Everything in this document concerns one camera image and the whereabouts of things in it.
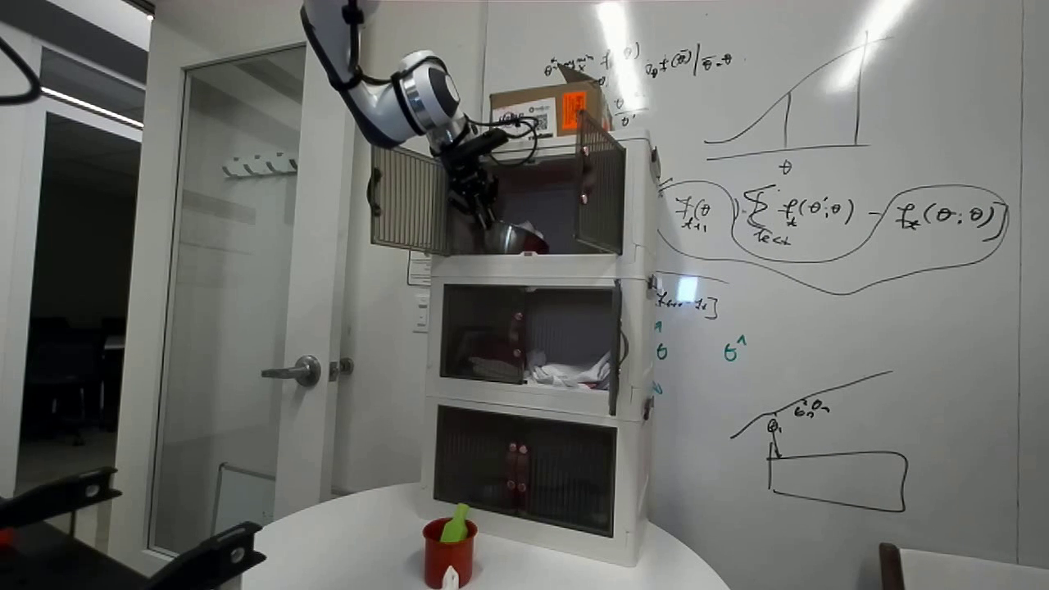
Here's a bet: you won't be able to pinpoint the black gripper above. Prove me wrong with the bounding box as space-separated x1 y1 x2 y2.
436 111 543 239

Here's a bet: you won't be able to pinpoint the silver metal bowl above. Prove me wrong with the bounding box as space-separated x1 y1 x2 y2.
479 219 531 260

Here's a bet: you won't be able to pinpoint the red object inside cabinet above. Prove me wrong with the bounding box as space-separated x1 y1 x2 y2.
518 219 555 260

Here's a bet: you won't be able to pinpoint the middle grey mesh cabinet door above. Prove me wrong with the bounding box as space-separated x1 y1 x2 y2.
436 281 626 421

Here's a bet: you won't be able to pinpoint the white cloth inside cabinet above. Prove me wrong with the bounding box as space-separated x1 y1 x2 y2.
523 347 617 394

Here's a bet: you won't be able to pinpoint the white three-tier cabinet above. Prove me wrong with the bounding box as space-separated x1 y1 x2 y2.
416 135 659 572

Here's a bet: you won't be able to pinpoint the red bottles inside cabinet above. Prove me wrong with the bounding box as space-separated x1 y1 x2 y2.
502 435 534 507

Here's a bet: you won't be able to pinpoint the lowest grey mesh cabinet door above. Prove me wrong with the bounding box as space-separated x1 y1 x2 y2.
429 404 621 542

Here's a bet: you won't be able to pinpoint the brown cardboard box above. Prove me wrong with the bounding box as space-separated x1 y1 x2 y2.
485 76 617 150

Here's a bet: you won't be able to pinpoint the white door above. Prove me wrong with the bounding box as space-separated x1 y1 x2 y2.
105 42 357 554

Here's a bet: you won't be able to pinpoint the green toy vegetable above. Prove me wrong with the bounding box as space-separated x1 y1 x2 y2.
436 500 476 547

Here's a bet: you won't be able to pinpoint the red cup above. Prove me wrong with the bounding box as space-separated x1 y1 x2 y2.
420 514 483 590

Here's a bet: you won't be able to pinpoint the black clamp bar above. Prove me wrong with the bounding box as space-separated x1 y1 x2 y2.
0 466 122 530
147 519 269 590

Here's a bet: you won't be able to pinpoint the white seat chair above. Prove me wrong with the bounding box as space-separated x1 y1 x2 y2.
874 538 1049 590

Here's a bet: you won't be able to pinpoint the white wall sign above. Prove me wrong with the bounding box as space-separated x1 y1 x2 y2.
403 251 436 291

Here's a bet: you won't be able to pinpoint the wall coat hooks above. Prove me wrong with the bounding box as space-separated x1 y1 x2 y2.
218 150 302 185

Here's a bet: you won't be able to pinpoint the silver door handle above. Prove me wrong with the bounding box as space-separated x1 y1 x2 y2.
258 356 323 389

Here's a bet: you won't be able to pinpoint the large wall whiteboard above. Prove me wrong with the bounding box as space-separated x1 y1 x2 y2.
479 0 1049 590

